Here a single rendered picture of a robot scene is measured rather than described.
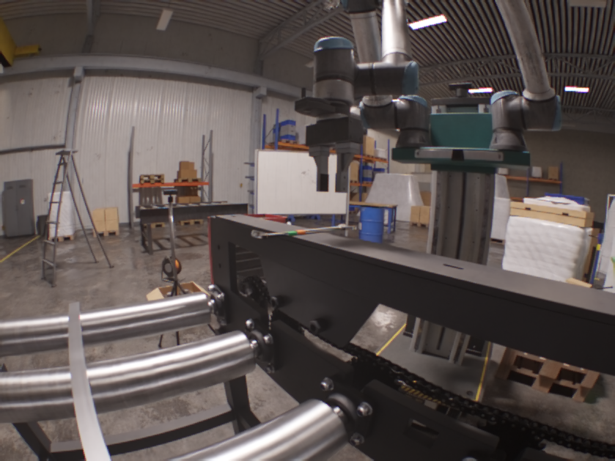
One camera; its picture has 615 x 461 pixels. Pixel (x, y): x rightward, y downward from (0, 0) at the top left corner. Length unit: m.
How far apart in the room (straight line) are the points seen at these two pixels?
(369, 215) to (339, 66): 5.30
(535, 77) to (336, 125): 0.87
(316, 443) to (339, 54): 0.71
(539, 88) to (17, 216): 11.06
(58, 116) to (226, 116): 6.86
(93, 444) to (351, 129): 0.69
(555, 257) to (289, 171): 4.49
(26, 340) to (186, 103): 10.53
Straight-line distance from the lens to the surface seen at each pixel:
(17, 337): 0.94
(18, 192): 10.47
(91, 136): 10.49
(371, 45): 1.20
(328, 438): 0.45
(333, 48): 0.60
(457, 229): 1.45
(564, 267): 3.57
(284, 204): 4.98
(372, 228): 5.81
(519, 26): 1.13
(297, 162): 5.04
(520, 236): 3.74
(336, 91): 0.56
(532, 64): 1.17
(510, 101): 1.27
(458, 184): 1.45
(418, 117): 1.31
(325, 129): 0.56
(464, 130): 1.40
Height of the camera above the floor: 1.26
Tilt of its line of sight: 9 degrees down
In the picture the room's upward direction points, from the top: 1 degrees clockwise
